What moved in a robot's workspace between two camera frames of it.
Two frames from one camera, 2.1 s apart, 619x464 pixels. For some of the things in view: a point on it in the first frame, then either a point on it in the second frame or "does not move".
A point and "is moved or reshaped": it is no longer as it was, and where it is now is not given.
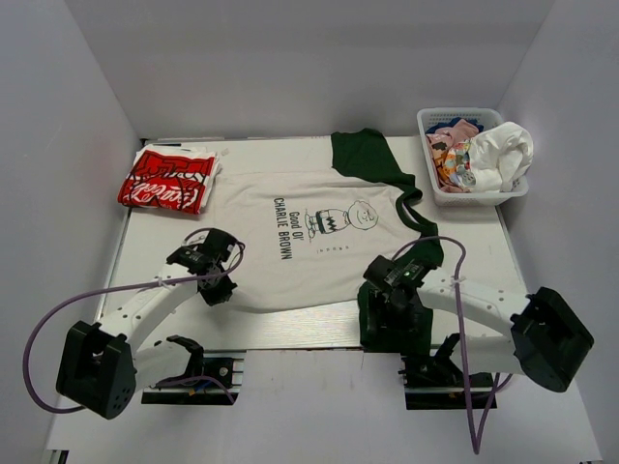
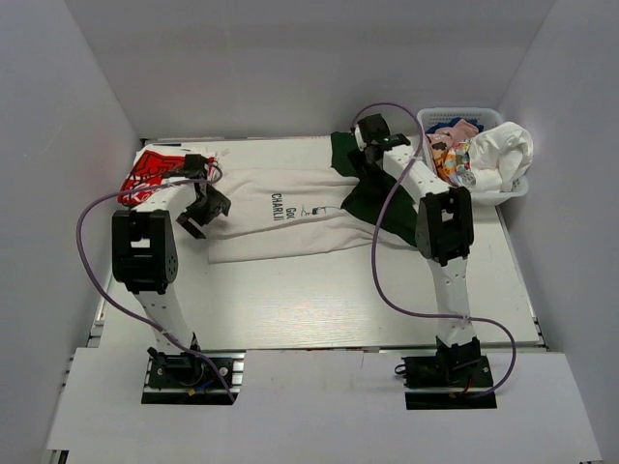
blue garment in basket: x=453 y=123 does not move
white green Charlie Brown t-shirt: x=309 y=236 is moved or reshaped
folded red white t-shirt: x=171 y=177 does not move
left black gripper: x=219 y=288 to x=203 y=213
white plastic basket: x=430 y=117 does not move
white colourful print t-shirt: x=489 y=160 does not move
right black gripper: x=387 y=319 to x=369 y=158
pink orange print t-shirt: x=441 y=143 does not move
